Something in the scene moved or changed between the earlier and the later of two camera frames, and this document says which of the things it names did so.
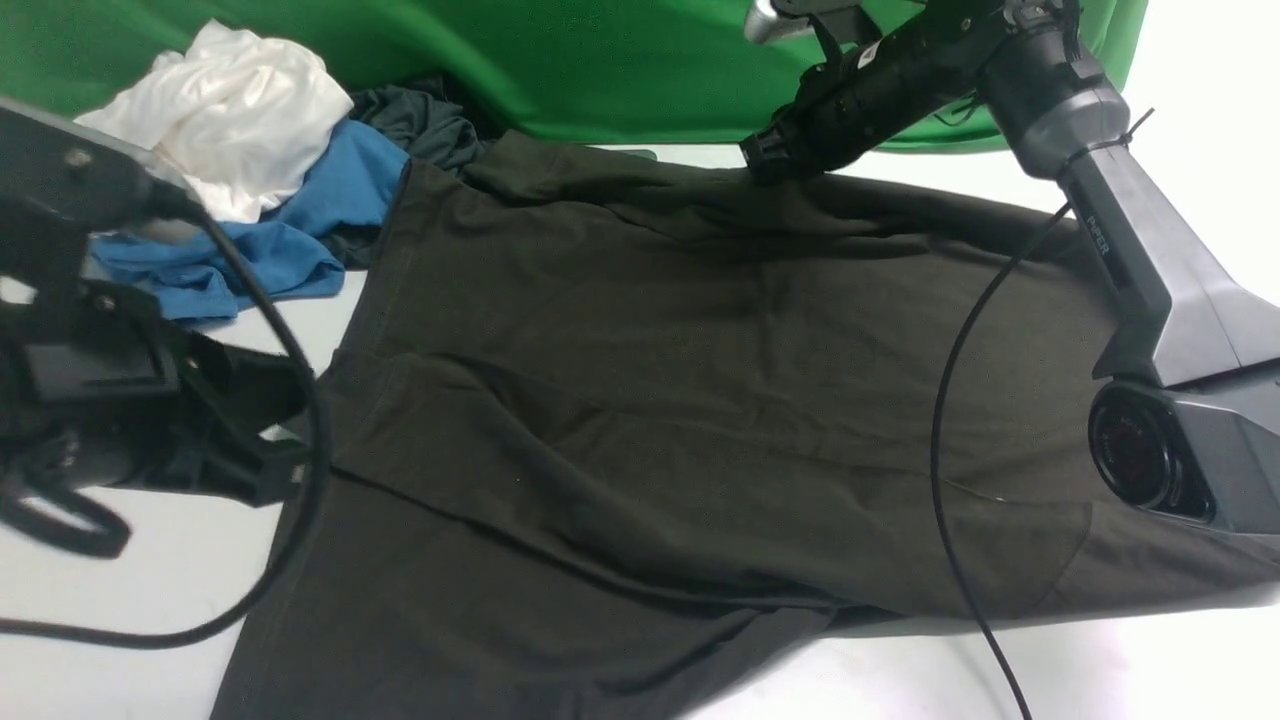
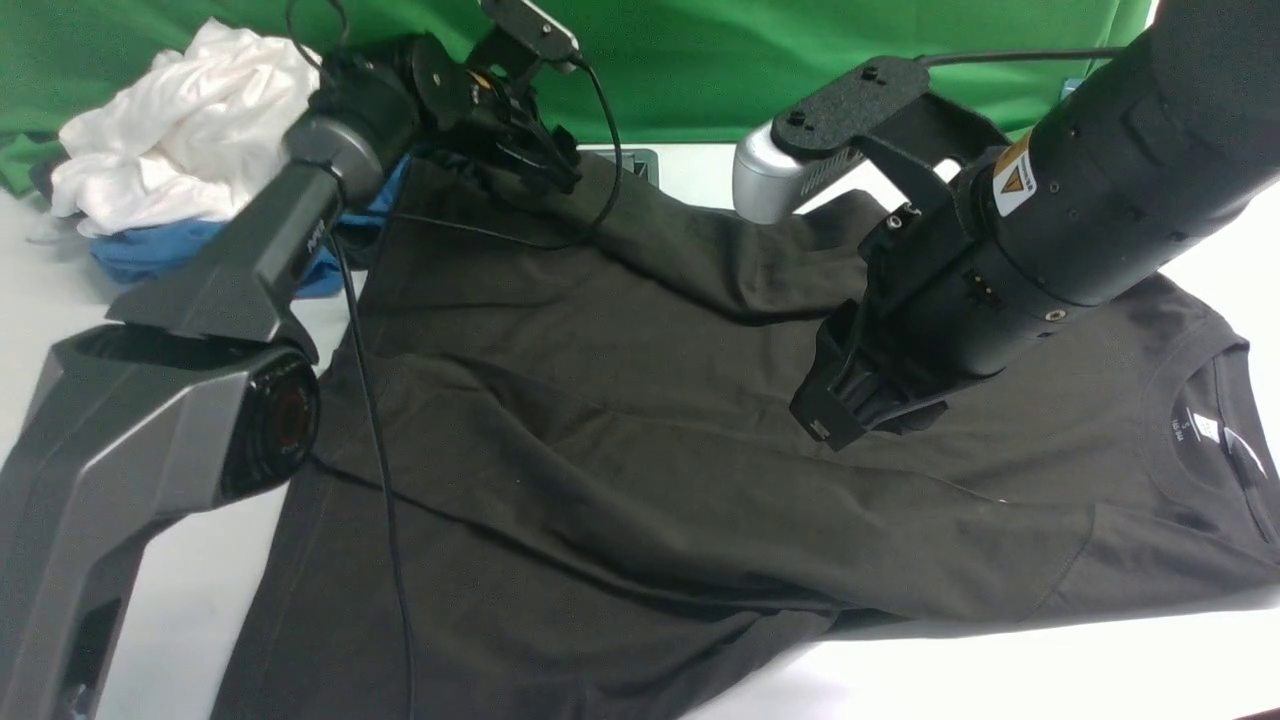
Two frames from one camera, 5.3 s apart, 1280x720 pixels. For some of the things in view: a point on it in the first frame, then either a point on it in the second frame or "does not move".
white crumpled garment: (238, 109) does not move
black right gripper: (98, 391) to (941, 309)
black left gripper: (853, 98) to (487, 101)
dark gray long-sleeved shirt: (603, 427) does not move
